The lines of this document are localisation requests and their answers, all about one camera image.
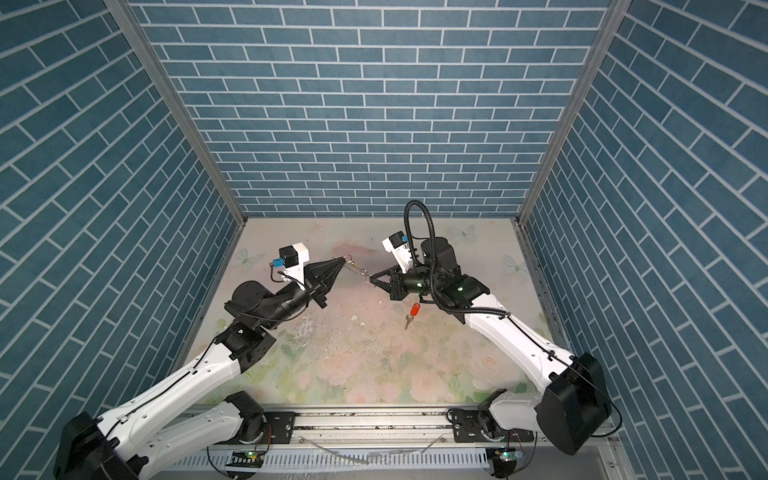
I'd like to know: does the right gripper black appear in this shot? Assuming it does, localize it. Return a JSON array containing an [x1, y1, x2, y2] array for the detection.
[[371, 262, 443, 300]]

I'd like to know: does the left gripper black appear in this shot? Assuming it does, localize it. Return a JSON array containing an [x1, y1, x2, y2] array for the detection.
[[258, 259, 343, 335]]

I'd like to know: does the key with red tag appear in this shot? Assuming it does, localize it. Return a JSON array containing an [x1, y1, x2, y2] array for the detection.
[[405, 303, 421, 329]]

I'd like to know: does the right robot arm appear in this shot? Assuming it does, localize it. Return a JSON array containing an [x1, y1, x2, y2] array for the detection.
[[369, 231, 613, 455]]

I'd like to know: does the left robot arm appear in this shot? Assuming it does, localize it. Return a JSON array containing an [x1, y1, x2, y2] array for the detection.
[[53, 257, 346, 479]]

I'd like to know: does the left green circuit board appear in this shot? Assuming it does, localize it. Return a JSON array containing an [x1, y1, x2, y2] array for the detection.
[[226, 450, 266, 469]]

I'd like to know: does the green circuit board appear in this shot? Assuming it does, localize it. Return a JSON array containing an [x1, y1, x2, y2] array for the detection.
[[226, 450, 266, 469], [487, 447, 521, 465]]

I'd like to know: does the right green circuit board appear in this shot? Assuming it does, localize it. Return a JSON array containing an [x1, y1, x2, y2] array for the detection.
[[487, 447, 521, 465]]

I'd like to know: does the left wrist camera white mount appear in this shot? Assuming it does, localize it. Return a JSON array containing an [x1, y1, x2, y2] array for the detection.
[[270, 243, 310, 285]]

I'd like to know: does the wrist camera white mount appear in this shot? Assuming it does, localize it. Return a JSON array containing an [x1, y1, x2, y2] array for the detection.
[[270, 243, 310, 285], [382, 231, 421, 274]]

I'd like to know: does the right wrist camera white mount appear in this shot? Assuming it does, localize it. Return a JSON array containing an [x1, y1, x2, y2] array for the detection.
[[382, 231, 421, 274]]

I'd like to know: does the black corrugated cable conduit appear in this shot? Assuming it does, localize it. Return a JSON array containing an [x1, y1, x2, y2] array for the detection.
[[403, 199, 510, 319]]

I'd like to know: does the aluminium front rail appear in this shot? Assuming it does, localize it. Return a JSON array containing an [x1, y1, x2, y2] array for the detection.
[[150, 407, 632, 479]]

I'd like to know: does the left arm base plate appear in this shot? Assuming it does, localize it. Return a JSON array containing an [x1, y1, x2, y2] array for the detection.
[[219, 411, 297, 445]]

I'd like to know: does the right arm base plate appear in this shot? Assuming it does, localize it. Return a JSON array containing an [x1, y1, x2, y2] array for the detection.
[[445, 407, 534, 443]]

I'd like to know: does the white slotted cable duct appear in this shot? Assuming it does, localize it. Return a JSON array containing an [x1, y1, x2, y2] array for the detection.
[[167, 447, 490, 474]]

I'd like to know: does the left corner aluminium post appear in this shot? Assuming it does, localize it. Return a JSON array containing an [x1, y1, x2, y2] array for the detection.
[[104, 0, 247, 228]]

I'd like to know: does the corner aluminium post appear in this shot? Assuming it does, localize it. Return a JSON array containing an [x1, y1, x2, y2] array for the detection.
[[517, 0, 631, 225], [104, 0, 247, 228]]

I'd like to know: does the right corner aluminium post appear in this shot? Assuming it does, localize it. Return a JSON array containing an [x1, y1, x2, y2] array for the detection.
[[517, 0, 631, 225]]

